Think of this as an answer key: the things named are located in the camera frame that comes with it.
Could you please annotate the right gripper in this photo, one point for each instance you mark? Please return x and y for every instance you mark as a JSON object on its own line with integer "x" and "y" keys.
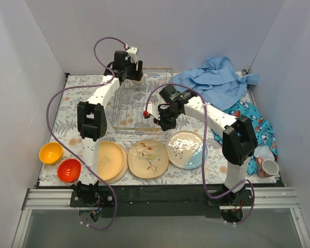
{"x": 164, "y": 121}

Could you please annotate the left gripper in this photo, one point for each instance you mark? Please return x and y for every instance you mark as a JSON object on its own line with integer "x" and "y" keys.
{"x": 135, "y": 75}

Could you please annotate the cream steel tumbler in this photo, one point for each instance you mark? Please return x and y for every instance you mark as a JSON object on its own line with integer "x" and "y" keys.
{"x": 139, "y": 80}

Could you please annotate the pink mug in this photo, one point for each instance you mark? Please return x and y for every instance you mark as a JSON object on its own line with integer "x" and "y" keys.
{"x": 266, "y": 168}

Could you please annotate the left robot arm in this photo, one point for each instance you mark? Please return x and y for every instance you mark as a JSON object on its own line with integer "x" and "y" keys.
{"x": 92, "y": 124}

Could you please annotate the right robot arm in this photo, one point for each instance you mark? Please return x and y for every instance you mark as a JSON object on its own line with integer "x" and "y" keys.
{"x": 238, "y": 137}

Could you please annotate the floral table mat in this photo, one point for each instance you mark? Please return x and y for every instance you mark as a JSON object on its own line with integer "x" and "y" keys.
{"x": 127, "y": 126}

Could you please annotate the cream and blue plate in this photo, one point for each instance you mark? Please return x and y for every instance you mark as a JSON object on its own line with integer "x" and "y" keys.
{"x": 185, "y": 149}

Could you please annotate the bird pattern plate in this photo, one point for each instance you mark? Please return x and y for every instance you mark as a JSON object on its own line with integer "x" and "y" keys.
{"x": 148, "y": 159}

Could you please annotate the upper orange plate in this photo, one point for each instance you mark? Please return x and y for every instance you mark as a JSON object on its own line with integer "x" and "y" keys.
{"x": 111, "y": 160}

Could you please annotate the light blue shirt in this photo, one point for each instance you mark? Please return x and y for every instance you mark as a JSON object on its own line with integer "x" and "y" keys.
{"x": 217, "y": 82}

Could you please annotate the lower tan plate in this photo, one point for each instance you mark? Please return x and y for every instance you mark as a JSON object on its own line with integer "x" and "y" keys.
{"x": 124, "y": 165}

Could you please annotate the shark print cloth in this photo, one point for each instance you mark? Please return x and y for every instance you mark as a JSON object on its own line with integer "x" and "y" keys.
{"x": 267, "y": 148}

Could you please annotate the red bowl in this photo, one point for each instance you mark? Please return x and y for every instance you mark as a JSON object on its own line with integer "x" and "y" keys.
{"x": 69, "y": 170}

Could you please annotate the yellow bowl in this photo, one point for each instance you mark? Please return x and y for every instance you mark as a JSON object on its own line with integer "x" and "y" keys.
{"x": 51, "y": 153}

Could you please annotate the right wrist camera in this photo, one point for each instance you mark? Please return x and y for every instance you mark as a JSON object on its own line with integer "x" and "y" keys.
{"x": 151, "y": 110}

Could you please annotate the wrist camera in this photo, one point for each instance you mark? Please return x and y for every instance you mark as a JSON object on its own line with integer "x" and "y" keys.
{"x": 132, "y": 52}
{"x": 151, "y": 110}

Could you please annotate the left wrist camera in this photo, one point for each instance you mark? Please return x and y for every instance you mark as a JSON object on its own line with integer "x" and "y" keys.
{"x": 132, "y": 52}

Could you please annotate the aluminium frame rail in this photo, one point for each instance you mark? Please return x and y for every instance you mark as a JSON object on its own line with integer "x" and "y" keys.
{"x": 265, "y": 198}

